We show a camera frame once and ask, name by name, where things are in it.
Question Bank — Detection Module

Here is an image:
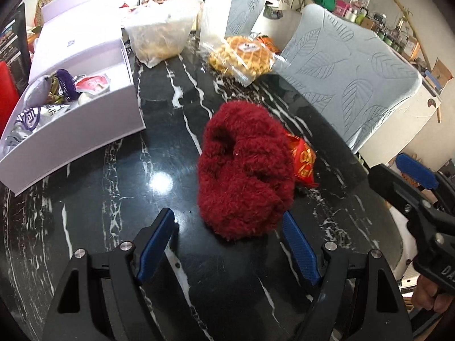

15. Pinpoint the dark red fluffy sock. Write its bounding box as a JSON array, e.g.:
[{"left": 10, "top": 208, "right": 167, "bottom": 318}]
[{"left": 197, "top": 101, "right": 295, "bottom": 238}]

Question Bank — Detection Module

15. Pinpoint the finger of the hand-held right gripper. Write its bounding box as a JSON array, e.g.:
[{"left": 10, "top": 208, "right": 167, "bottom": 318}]
[
  {"left": 368, "top": 163, "right": 455, "bottom": 237},
  {"left": 396, "top": 153, "right": 455, "bottom": 217}
]

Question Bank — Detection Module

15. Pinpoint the grey pouch with purple tassel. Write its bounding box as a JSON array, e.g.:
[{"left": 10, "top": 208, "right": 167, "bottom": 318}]
[{"left": 21, "top": 69, "right": 77, "bottom": 109}]

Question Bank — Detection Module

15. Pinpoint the red canister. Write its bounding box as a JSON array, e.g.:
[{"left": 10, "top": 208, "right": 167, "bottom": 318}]
[{"left": 0, "top": 61, "right": 20, "bottom": 128}]

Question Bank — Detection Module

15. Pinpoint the clear plastic bag of snacks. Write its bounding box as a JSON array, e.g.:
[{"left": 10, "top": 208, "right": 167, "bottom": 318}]
[{"left": 123, "top": 0, "right": 207, "bottom": 68}]

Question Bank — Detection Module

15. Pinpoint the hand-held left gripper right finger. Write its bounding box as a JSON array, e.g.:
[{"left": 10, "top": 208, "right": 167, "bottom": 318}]
[{"left": 282, "top": 211, "right": 413, "bottom": 341}]

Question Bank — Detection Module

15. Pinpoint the white cabinet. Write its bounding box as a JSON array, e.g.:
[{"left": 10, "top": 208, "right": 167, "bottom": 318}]
[{"left": 355, "top": 53, "right": 441, "bottom": 167}]

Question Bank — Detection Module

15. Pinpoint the white paper bag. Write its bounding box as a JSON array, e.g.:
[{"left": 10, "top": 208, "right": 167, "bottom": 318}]
[{"left": 199, "top": 0, "right": 231, "bottom": 52}]

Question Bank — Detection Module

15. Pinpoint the white purple sachet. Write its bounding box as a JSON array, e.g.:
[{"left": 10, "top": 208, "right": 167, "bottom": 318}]
[{"left": 7, "top": 105, "right": 47, "bottom": 143}]

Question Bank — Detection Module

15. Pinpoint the woven fan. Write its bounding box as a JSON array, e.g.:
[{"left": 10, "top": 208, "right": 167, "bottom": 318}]
[{"left": 36, "top": 0, "right": 54, "bottom": 25}]

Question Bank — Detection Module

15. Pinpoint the black printed box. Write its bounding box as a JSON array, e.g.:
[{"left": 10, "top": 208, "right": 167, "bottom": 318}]
[{"left": 0, "top": 3, "right": 32, "bottom": 79}]

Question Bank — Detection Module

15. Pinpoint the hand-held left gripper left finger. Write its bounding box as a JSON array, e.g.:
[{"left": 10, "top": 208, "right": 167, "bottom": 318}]
[{"left": 43, "top": 208, "right": 178, "bottom": 341}]

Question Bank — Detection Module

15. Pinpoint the large grey covered chair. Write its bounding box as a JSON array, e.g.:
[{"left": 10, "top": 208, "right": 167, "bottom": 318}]
[{"left": 279, "top": 4, "right": 423, "bottom": 153}]

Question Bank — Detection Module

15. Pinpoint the person's right hand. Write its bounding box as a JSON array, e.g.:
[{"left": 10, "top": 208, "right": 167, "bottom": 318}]
[{"left": 414, "top": 275, "right": 455, "bottom": 313}]

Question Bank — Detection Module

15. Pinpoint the red orange snack packet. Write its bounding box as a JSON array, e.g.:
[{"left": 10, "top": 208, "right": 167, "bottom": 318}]
[{"left": 286, "top": 133, "right": 320, "bottom": 187}]

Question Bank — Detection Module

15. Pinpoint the cardboard box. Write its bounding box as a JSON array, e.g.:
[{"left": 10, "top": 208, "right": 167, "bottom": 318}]
[{"left": 432, "top": 59, "right": 454, "bottom": 89}]

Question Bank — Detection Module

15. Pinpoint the small grey covered chair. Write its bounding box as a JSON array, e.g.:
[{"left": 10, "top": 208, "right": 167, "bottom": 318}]
[{"left": 206, "top": 0, "right": 270, "bottom": 38}]

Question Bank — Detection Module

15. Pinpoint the pink red packet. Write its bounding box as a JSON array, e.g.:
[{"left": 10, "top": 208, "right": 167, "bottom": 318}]
[{"left": 76, "top": 73, "right": 109, "bottom": 95}]

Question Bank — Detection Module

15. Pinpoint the bamboo pole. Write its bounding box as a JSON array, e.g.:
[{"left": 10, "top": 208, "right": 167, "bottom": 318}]
[{"left": 373, "top": 0, "right": 441, "bottom": 121}]

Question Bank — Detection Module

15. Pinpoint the row of small bottles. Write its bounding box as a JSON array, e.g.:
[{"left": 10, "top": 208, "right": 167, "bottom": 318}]
[{"left": 336, "top": 0, "right": 420, "bottom": 55}]

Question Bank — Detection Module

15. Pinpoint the white gift box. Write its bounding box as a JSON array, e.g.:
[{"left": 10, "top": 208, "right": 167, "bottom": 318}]
[{"left": 0, "top": 0, "right": 146, "bottom": 197}]

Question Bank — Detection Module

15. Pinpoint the waffle packet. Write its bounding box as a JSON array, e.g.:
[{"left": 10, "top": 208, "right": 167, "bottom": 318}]
[{"left": 208, "top": 36, "right": 290, "bottom": 86}]

